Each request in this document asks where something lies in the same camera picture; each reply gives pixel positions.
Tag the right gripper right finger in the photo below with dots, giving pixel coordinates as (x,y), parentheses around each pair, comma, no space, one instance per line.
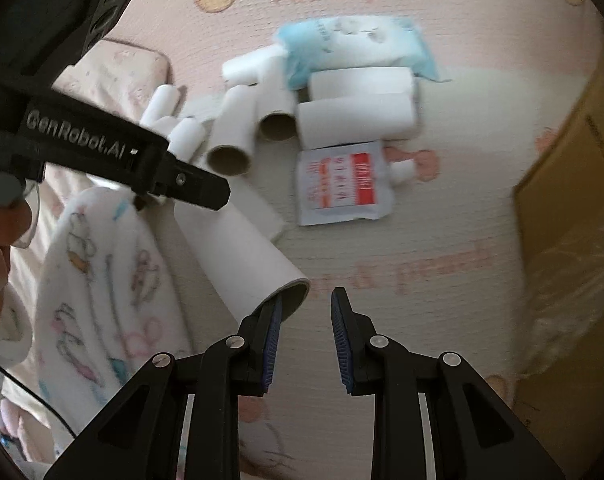
(431,413)

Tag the white red spout pouch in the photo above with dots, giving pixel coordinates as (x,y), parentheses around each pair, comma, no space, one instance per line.
(347,183)

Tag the brown cardboard box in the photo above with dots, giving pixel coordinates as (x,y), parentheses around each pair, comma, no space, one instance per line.
(560,208)

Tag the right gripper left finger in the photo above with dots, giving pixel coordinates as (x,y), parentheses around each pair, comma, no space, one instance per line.
(247,359)

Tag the pink Hello Kitty bed sheet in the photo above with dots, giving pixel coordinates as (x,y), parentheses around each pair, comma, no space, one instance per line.
(333,441)

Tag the pink floral pillow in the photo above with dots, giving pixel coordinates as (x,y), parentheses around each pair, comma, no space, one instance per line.
(115,77)

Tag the blue white wipes pack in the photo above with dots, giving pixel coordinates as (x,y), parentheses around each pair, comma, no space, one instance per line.
(354,41)

